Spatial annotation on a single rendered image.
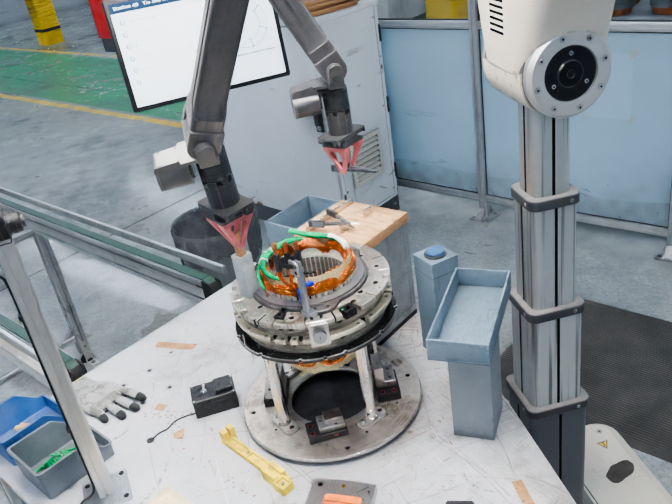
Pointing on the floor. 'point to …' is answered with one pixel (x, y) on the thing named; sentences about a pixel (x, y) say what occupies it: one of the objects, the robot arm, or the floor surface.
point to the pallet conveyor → (202, 283)
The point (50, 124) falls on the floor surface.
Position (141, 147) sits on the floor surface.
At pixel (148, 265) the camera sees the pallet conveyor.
